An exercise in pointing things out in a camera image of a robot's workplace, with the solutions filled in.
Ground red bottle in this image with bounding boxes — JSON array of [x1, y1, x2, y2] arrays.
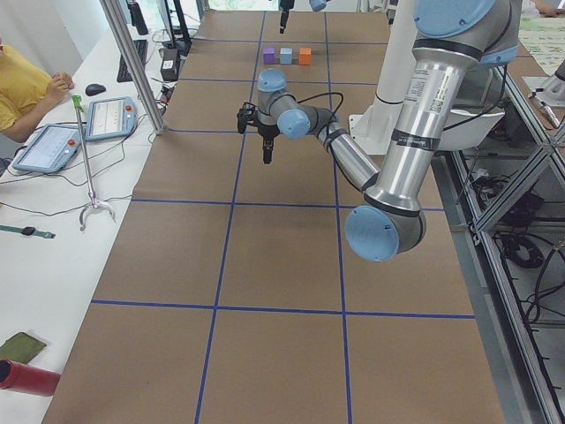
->
[[1, 360, 61, 397]]

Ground black power adapter box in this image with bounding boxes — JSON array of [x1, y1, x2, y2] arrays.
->
[[160, 49, 180, 82]]

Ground black computer mouse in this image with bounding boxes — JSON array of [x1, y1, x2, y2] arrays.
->
[[85, 83, 107, 96]]

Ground reacher grabber stick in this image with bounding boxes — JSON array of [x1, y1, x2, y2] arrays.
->
[[72, 95, 116, 231]]

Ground second arm black gripper body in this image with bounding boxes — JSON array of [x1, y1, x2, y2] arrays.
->
[[241, 102, 279, 139]]

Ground teach pendant tablet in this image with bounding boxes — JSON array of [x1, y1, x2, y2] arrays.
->
[[11, 125, 80, 173], [85, 96, 137, 141]]

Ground black keyboard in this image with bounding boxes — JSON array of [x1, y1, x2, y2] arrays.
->
[[116, 38, 149, 84]]

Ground teach pendant tablet far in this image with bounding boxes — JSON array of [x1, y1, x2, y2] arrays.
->
[[85, 96, 137, 141]]

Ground white plastic chair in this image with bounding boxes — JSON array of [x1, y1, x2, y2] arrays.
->
[[438, 108, 505, 151]]

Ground teach pendant tablet near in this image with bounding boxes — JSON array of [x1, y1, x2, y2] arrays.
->
[[11, 125, 80, 173]]

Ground green cloth pouch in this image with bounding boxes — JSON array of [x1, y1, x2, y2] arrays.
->
[[0, 332, 47, 364]]

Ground orange foam block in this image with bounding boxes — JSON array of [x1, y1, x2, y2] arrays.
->
[[298, 47, 312, 66]]

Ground light blue foam block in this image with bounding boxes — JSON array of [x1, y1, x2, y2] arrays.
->
[[279, 48, 293, 65]]

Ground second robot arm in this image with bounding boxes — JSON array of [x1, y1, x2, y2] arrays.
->
[[237, 1, 521, 261]]

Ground person in yellow shirt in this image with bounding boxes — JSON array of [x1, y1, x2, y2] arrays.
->
[[1, 43, 75, 143]]

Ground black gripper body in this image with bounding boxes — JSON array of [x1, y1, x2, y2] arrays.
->
[[279, 0, 293, 11]]

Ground purple foam block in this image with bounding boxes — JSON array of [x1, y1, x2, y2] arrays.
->
[[263, 46, 276, 64]]

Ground green strap wristwatch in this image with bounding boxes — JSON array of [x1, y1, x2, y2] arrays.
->
[[0, 224, 56, 239]]

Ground aluminium frame post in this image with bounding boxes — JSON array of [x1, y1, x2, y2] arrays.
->
[[100, 0, 165, 135]]

